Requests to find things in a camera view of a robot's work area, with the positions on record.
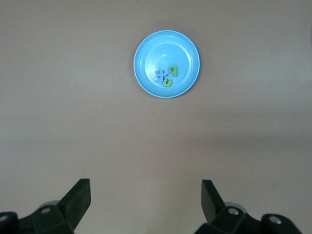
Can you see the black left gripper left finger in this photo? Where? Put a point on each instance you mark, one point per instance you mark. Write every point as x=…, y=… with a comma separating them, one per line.
x=75, y=202

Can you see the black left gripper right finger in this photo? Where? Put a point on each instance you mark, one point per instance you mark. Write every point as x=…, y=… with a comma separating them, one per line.
x=210, y=202

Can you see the green foam letter n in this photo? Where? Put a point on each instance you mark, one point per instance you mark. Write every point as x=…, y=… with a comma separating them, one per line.
x=167, y=83

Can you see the blue foam letter m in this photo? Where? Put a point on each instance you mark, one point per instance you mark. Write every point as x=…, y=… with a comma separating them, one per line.
x=161, y=78

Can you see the green foam letter p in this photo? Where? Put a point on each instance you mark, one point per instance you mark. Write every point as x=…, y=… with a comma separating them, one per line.
x=173, y=71

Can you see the brown table cover sheet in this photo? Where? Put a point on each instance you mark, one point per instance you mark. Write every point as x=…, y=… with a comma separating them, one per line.
x=61, y=122

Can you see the blue plastic plate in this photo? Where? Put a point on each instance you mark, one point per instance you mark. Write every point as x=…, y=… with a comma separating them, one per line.
x=165, y=46

